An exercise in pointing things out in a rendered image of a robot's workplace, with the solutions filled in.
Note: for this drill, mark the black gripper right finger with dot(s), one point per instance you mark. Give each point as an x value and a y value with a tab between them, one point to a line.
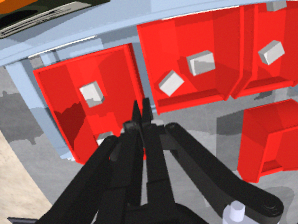
232	198

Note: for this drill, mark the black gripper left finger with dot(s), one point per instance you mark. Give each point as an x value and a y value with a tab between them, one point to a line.
79	202

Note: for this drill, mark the red bin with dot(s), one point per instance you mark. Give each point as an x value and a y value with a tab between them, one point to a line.
261	153
166	44
281	25
79	124

